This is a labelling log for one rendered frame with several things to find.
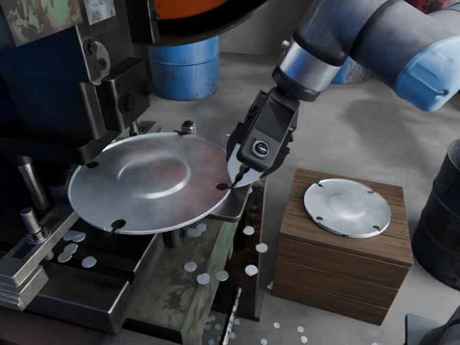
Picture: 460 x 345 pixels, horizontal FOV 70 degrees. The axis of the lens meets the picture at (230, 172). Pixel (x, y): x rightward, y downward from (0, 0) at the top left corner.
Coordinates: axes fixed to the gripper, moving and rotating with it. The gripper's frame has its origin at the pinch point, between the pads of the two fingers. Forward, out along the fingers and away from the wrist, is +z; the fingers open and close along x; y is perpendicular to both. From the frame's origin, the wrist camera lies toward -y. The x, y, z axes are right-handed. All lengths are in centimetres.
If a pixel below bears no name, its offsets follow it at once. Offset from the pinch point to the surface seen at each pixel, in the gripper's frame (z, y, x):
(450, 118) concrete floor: 21, 209, -143
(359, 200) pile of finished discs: 24, 53, -49
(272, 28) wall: 58, 332, 4
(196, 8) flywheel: -11.6, 34.2, 23.0
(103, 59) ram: -11.2, -3.0, 24.4
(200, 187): 3.7, -0.7, 4.6
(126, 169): 9.2, 0.9, 17.9
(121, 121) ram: -3.5, -3.4, 19.7
